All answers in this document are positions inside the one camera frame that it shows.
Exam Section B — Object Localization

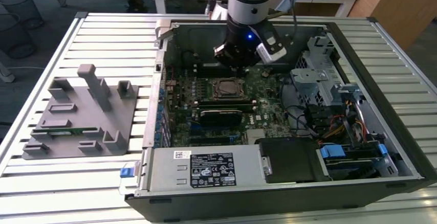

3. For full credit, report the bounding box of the black RAM slot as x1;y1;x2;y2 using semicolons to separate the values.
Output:
192;69;235;78
192;64;221;72

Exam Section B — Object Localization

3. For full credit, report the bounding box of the green motherboard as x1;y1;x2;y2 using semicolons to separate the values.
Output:
160;66;298;148

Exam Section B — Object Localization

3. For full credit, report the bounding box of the black open PC case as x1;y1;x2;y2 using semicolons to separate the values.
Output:
123;18;434;223

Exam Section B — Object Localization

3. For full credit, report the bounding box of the grey furniture foot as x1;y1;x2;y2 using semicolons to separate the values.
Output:
0;61;16;83

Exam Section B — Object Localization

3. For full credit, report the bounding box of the black RAM stick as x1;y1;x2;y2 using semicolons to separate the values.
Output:
197;99;253;107
197;104;256;111

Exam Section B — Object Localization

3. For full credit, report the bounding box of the black expansion slot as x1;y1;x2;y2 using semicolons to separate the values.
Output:
189;137;232;144

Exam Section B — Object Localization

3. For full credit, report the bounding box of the green RAM stick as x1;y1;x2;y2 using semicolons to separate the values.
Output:
42;126;97;135

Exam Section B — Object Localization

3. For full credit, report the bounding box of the silver CPU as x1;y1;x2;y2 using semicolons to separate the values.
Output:
217;80;244;96

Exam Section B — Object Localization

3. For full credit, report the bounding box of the grey parts rack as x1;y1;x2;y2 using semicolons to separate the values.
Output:
20;64;140;161

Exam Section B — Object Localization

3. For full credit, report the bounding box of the grey card retention latch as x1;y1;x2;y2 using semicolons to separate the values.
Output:
153;19;175;49

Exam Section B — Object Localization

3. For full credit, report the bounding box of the silver power supply unit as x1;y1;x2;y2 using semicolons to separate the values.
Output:
136;144;270;193

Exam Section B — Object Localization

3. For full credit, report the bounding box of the silver chipset heatsink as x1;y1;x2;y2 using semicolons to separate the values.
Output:
244;129;267;143

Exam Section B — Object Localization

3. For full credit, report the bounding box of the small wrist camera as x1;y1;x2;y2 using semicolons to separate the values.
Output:
212;43;228;59

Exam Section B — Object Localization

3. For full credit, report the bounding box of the black expansion card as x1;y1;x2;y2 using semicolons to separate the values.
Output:
199;109;243;127

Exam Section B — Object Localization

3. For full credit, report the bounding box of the wooden cabinet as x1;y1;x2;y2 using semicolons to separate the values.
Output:
347;0;437;50

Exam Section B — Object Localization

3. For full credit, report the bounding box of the large white wrist camera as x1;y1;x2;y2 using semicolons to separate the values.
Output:
251;24;288;64

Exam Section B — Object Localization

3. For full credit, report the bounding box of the black wire basket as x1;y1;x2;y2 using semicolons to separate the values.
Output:
0;0;45;59

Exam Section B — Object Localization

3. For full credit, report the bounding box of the coloured wire bundle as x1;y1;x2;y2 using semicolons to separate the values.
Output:
319;101;371;143

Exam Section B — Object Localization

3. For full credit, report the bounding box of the silver drive cage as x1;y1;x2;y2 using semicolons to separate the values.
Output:
290;36;362;107

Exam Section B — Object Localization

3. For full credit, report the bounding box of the blue disk carrier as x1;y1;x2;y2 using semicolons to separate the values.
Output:
319;143;390;181

